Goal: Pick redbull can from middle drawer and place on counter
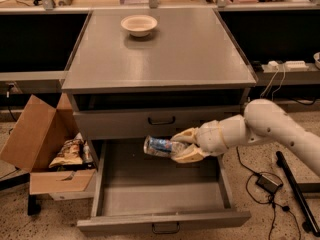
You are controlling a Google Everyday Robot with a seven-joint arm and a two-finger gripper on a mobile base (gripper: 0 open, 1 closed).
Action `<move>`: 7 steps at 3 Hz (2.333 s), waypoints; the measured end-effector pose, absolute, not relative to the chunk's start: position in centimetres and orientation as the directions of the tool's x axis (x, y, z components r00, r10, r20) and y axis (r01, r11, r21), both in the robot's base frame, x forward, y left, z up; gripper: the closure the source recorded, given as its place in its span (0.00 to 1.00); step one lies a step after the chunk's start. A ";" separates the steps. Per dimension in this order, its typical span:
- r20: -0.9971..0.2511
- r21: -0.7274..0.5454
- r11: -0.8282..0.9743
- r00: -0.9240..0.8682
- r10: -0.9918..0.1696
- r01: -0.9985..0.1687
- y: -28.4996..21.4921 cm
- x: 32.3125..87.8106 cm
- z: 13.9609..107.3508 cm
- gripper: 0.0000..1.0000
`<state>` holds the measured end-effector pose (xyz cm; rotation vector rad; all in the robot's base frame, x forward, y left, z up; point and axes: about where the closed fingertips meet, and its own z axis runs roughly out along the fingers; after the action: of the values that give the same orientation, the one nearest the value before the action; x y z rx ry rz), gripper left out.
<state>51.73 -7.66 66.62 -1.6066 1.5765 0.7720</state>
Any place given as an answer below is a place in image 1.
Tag white bowl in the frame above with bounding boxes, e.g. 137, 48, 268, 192
121, 15, 158, 37

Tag brown cardboard box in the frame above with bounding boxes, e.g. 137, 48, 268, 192
1, 94, 96, 200

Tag grey drawer cabinet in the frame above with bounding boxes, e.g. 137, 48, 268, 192
61, 7, 258, 235

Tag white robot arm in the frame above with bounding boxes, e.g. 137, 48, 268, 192
172, 99, 320, 175

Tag closed grey top drawer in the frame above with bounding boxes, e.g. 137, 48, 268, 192
74, 106, 240, 140

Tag black power cable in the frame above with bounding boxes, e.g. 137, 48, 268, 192
235, 146, 303, 240

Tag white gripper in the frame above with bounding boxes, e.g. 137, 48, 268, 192
171, 120, 228, 164

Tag small plastic bottle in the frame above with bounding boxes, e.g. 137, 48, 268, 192
83, 142, 93, 164

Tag snack chip bag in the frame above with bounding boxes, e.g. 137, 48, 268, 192
49, 139, 83, 168

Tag open grey middle drawer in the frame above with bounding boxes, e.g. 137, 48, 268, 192
77, 139, 251, 236

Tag black power adapter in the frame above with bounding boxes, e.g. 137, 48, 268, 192
256, 175, 283, 194

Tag white power strip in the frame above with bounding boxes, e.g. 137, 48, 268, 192
264, 61, 309, 72

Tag blue silver redbull can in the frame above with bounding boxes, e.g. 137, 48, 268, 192
143, 136, 188, 158

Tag black metal stand leg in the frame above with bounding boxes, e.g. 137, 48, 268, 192
276, 151, 320, 237

